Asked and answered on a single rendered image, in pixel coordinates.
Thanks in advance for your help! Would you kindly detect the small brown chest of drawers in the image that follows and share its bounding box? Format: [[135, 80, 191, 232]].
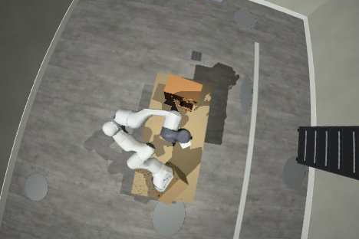
[[164, 74, 203, 105]]

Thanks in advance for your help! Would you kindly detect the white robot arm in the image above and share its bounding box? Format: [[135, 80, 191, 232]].
[[103, 108, 191, 192]]

